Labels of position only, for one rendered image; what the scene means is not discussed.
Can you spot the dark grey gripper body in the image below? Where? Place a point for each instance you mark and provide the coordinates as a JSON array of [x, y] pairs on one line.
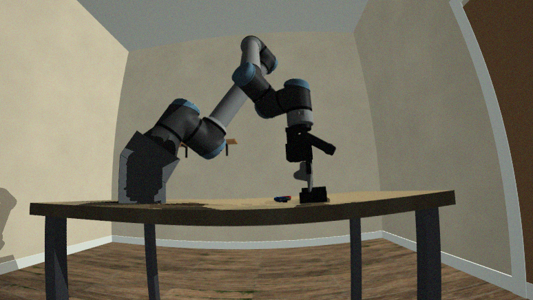
[[294, 150]]

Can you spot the black rack of bins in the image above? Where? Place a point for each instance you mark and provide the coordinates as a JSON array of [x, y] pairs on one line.
[[308, 197]]

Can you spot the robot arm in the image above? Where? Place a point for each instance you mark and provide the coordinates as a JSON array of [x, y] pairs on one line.
[[180, 121]]

